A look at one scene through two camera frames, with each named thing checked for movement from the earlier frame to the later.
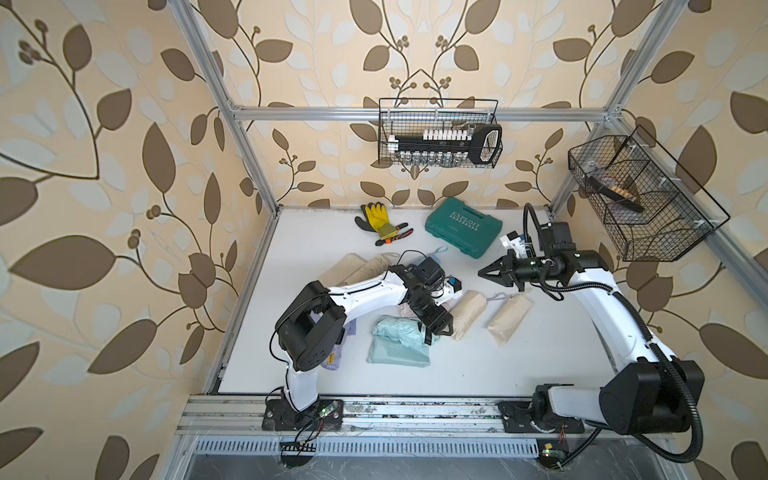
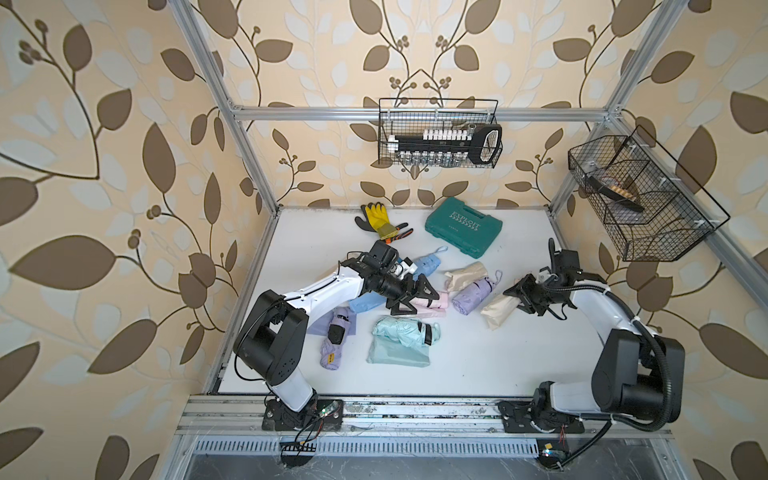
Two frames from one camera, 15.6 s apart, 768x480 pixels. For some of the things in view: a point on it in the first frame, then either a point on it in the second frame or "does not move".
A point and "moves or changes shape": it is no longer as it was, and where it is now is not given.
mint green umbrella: (402, 330) does not move
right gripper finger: (497, 265) → (520, 288)
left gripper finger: (447, 321) → (395, 309)
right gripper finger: (506, 279) → (533, 304)
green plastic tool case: (458, 225) does not move
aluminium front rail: (197, 415) does not move
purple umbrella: (333, 360) moves or changes shape
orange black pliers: (381, 242) does not move
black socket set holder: (481, 143) does not move
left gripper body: (427, 308) → (391, 286)
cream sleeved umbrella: (470, 306) → (462, 277)
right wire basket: (649, 206) does not move
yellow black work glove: (375, 219) does not move
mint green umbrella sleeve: (387, 351) does not move
